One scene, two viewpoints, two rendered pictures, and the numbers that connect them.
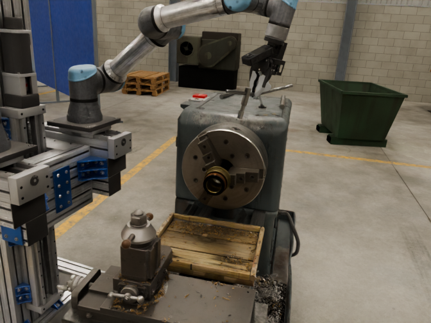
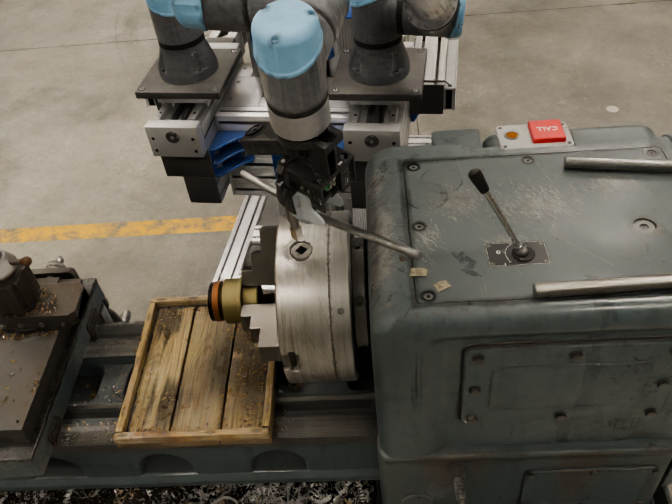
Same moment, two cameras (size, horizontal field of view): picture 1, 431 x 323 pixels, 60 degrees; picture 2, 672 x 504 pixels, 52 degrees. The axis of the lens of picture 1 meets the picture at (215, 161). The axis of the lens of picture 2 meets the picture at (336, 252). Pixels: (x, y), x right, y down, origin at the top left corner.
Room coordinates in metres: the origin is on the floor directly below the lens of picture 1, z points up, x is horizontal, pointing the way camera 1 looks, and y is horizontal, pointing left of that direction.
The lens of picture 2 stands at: (1.31, -0.90, 2.02)
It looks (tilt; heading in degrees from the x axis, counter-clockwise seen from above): 44 degrees down; 84
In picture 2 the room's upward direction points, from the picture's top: 7 degrees counter-clockwise
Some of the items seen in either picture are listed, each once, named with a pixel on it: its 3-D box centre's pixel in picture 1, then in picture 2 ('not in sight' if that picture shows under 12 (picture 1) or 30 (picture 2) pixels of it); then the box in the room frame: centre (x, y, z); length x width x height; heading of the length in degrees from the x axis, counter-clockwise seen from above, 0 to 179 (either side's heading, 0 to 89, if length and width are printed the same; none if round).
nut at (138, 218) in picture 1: (138, 216); not in sight; (0.75, 0.16, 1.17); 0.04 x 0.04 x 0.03
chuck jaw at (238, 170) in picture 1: (245, 175); (270, 334); (1.26, -0.11, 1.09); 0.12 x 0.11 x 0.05; 79
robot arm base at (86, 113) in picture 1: (84, 108); (378, 51); (1.63, 0.59, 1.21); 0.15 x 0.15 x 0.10
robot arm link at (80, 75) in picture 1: (84, 81); (379, 5); (1.63, 0.59, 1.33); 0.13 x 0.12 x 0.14; 152
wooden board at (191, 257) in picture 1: (206, 244); (206, 364); (1.11, 0.01, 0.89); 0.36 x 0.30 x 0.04; 79
